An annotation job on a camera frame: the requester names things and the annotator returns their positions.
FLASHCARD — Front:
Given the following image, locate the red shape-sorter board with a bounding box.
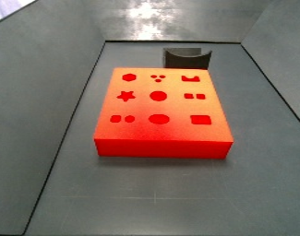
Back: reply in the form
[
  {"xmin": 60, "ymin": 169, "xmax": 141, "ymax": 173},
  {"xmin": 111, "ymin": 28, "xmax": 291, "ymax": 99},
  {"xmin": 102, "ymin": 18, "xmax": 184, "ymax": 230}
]
[{"xmin": 94, "ymin": 68, "xmax": 234, "ymax": 159}]

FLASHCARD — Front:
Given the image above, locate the black curved fixture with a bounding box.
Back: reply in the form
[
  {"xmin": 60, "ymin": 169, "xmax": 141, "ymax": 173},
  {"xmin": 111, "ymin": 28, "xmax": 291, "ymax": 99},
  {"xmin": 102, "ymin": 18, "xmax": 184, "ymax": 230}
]
[{"xmin": 164, "ymin": 48, "xmax": 214, "ymax": 70}]

